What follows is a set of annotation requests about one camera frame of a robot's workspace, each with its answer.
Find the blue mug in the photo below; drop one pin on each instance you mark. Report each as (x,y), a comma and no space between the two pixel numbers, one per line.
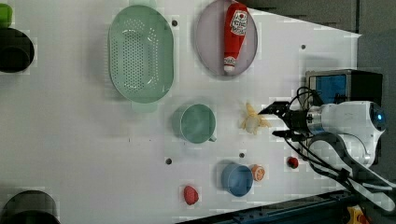
(237,179)

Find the small red strawberry toy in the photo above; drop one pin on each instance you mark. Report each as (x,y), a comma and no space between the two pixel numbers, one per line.
(292,162)

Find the green perforated colander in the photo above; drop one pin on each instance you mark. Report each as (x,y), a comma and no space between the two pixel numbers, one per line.
(141,54)

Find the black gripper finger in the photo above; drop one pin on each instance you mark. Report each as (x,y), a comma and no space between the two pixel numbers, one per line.
(287,134)
(276,108)

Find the red plush ketchup bottle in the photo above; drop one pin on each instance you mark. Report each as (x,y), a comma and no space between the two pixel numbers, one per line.
(235,28)

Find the silver black toaster oven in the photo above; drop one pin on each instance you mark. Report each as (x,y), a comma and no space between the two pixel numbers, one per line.
(338,86)

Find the grey round plate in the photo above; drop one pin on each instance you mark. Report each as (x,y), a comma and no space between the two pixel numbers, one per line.
(209,40)

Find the yellow red emergency button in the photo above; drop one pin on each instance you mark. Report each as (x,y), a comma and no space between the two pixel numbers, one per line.
(356,215)

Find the blue metal table frame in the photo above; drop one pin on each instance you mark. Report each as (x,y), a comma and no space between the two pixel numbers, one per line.
(326,208)

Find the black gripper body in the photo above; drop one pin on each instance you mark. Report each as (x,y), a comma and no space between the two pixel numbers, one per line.
(295,120)

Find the black cylinder lower left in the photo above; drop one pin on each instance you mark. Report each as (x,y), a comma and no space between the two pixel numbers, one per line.
(30,207)

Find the green mug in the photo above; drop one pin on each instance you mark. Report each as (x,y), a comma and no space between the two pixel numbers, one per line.
(194,123)

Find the green object at corner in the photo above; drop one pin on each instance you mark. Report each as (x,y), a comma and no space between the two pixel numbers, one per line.
(6,13)

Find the black cylinder upper left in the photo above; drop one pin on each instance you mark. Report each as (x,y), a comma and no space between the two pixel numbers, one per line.
(17,51)

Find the orange slice toy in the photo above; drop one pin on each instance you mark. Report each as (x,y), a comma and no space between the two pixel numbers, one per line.
(258,172)

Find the red plush strawberry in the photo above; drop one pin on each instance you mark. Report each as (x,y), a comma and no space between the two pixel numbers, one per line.
(190,195)

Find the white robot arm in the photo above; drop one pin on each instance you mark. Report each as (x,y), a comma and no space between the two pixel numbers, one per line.
(340,141)

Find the black cylinder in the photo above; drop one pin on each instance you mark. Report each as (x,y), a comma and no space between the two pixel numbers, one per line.
(30,207)
(17,51)

